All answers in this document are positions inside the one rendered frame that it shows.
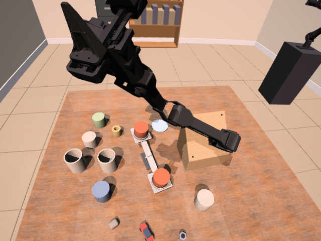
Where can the white round dish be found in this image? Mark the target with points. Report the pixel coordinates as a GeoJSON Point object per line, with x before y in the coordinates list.
{"type": "Point", "coordinates": [159, 125]}

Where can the red toy car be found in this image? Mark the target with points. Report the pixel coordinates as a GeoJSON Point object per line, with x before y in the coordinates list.
{"type": "Point", "coordinates": [146, 232]}

